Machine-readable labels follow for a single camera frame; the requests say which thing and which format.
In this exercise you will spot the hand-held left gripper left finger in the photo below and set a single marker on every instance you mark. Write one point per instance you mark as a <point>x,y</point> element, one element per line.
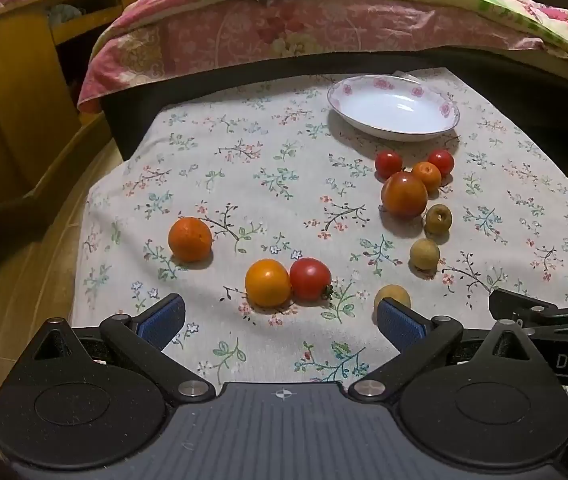
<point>161,317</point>

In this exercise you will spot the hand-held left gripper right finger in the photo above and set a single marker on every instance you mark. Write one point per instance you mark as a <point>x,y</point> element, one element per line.
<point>401,322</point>

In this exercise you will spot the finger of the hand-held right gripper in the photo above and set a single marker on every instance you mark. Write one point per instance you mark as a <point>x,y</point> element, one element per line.
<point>554,316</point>

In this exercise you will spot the tan round longan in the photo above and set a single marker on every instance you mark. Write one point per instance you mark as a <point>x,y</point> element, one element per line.
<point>394,292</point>
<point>424,254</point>

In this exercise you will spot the large orange mandarin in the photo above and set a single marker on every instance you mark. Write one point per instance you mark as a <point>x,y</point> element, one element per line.
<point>190,239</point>

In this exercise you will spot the red tomato with green calyx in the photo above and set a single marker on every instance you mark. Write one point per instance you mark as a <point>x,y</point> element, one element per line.
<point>310,278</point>

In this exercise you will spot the brownish round longan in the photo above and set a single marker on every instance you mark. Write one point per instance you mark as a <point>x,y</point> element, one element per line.
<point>438,219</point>

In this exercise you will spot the yellow-orange tomato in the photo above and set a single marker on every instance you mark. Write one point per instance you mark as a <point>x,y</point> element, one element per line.
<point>267,282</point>

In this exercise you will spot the large red-orange tomato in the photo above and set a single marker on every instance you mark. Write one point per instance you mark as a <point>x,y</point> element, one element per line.
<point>404,194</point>

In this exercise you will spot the small orange tomato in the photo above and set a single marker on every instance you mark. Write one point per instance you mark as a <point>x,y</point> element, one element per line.
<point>427,175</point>

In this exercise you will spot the red cherry tomato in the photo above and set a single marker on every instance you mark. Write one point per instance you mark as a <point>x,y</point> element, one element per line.
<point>440,161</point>
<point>389,164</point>

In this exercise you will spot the white plate with pink flowers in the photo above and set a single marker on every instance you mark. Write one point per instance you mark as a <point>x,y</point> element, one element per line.
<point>394,107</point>

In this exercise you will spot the floral printed tablecloth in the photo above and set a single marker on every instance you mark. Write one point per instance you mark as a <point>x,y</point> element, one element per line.
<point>264,185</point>

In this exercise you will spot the wooden cabinet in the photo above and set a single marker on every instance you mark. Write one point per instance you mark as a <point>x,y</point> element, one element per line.
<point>9,85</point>

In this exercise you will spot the green and pink floral quilt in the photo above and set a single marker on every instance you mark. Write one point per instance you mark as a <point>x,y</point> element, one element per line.
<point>514,0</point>

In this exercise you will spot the pink floral bed sheet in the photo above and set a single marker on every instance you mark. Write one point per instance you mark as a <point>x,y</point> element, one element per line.
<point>314,30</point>

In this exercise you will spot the black bed frame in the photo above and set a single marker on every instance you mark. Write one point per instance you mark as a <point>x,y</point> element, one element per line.
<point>129,110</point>

